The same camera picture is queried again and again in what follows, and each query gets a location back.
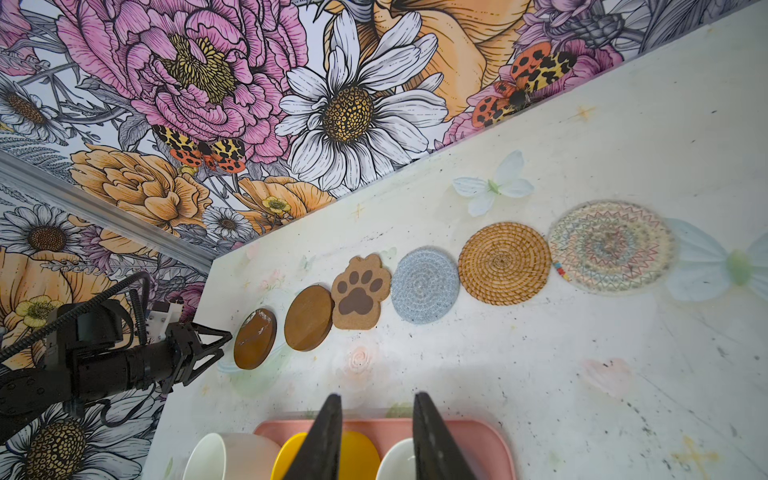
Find multicolour woven round coaster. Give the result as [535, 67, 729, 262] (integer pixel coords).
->
[547, 200, 678, 295]

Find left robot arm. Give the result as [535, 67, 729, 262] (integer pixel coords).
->
[1, 300, 232, 442]

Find lavender mug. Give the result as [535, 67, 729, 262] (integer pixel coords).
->
[376, 438, 417, 480]

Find glossy brown round coaster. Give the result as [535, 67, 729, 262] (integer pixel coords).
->
[233, 308, 278, 370]

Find yellow mug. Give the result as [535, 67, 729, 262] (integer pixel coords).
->
[271, 431, 381, 480]

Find white mug back left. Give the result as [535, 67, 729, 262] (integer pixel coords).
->
[182, 433, 280, 480]

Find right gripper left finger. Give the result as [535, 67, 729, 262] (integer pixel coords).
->
[283, 394, 343, 480]

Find tan rattan round coaster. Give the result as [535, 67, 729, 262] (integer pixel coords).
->
[458, 222, 551, 306]

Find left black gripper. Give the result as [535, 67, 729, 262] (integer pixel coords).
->
[1, 300, 232, 420]

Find pink plastic tray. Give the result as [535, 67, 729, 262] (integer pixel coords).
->
[253, 418, 516, 480]

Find grey woven round coaster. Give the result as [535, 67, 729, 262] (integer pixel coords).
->
[391, 246, 460, 325]

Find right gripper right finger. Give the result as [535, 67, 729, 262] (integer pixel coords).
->
[412, 392, 476, 480]

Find brown paw print coaster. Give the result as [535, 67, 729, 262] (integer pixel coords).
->
[331, 253, 392, 330]

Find matte brown round coaster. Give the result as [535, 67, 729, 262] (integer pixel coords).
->
[284, 285, 334, 352]

